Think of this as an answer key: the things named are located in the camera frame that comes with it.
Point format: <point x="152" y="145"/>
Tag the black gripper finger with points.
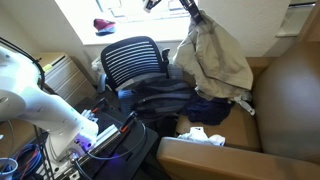
<point x="194" y="11"/>
<point x="151" y="4"/>

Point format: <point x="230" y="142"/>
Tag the beige clothing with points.
<point x="213" y="60"/>

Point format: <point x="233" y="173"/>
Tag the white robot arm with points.
<point x="36" y="106"/>

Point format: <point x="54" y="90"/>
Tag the black office chair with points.
<point x="131" y="60"/>

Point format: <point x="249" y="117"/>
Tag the white bag behind chair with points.
<point x="96" y="65"/>

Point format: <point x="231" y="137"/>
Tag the navy blue clothing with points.
<point x="206" y="110"/>

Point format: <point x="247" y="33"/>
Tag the red and blue item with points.
<point x="104" y="24"/>

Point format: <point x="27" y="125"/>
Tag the black grey backpack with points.
<point x="160" y="96"/>

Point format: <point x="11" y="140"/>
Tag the beige filing cabinet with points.
<point x="63" y="75"/>

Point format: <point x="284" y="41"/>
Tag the black clamp orange tip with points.
<point x="128" y="121"/>
<point x="99" y="106"/>

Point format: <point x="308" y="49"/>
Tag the green sticky note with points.
<point x="47" y="67"/>

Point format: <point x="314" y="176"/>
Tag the crumpled white cloth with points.
<point x="200" y="136"/>

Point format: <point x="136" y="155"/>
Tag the tan leather armchair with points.
<point x="286" y="106"/>

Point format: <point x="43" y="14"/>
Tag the black robot table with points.
<point x="133" y="150"/>

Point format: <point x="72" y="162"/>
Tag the thin black metal stand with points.
<point x="39" y="146"/>

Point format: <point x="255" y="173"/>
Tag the white paper cup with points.
<point x="7" y="168"/>

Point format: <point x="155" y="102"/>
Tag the silver aluminium rail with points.
<point x="105" y="135"/>

